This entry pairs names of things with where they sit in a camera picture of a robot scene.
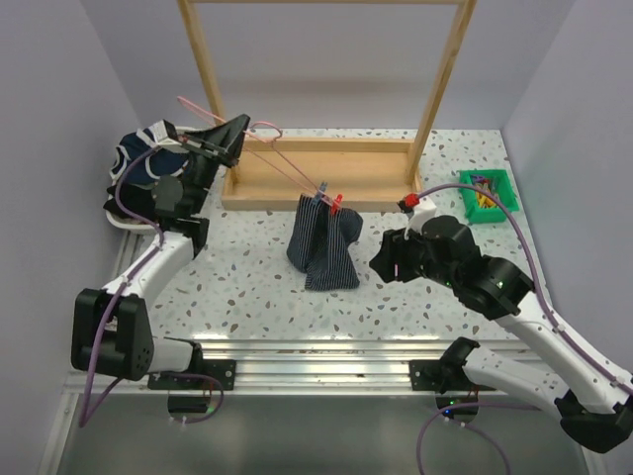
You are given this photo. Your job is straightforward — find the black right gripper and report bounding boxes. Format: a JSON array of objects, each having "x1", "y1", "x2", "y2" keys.
[{"x1": 369, "y1": 221, "x2": 459, "y2": 289}]

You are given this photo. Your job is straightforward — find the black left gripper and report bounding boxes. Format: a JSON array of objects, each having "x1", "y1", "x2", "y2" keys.
[{"x1": 178, "y1": 115, "x2": 249, "y2": 215}]

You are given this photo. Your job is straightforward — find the pink wire hanger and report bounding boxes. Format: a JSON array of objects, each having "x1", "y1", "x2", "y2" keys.
[{"x1": 176, "y1": 95, "x2": 342, "y2": 208}]

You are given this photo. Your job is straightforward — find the navy striped underwear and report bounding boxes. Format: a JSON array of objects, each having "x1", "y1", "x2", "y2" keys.
[{"x1": 286, "y1": 195, "x2": 363, "y2": 292}]

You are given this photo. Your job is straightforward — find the red clothespin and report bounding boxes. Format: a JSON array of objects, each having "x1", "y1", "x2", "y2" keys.
[{"x1": 329, "y1": 194, "x2": 343, "y2": 216}]

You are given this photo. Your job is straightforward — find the blue clothespin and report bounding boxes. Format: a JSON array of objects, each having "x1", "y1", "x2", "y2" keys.
[{"x1": 313, "y1": 182, "x2": 327, "y2": 205}]

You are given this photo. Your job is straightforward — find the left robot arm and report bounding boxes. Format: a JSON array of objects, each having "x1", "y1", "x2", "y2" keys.
[{"x1": 70, "y1": 114, "x2": 250, "y2": 389}]

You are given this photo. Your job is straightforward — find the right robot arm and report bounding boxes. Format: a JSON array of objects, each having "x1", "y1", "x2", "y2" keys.
[{"x1": 370, "y1": 216, "x2": 632, "y2": 453}]

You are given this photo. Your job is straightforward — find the navy white-trimmed underwear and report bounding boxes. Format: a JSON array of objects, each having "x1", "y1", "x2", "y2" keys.
[{"x1": 109, "y1": 128, "x2": 188, "y2": 187}]

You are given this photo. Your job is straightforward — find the wooden hanging rack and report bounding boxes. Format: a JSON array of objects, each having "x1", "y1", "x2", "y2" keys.
[{"x1": 178, "y1": 1, "x2": 477, "y2": 212}]

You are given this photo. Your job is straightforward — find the black garment in basket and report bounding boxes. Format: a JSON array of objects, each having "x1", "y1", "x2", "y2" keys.
[{"x1": 103, "y1": 182, "x2": 156, "y2": 222}]

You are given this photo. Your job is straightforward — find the colourful clothespins in bin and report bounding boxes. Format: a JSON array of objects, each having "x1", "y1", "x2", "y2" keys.
[{"x1": 469, "y1": 174, "x2": 498, "y2": 209}]

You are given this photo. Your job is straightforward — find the white laundry basket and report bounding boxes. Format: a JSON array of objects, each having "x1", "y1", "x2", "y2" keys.
[{"x1": 103, "y1": 120, "x2": 195, "y2": 234}]

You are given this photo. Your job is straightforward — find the green clothespin bin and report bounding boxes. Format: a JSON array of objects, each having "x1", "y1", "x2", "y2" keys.
[{"x1": 459, "y1": 169, "x2": 519, "y2": 224}]

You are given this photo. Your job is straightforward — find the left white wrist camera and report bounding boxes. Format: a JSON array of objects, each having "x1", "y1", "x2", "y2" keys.
[{"x1": 145, "y1": 120, "x2": 184, "y2": 153}]

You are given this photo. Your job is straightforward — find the aluminium mounting rail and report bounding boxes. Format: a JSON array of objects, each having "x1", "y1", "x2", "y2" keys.
[{"x1": 68, "y1": 338, "x2": 580, "y2": 397}]

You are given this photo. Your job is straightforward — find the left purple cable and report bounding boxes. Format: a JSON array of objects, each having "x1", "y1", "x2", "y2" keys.
[{"x1": 77, "y1": 142, "x2": 226, "y2": 429}]

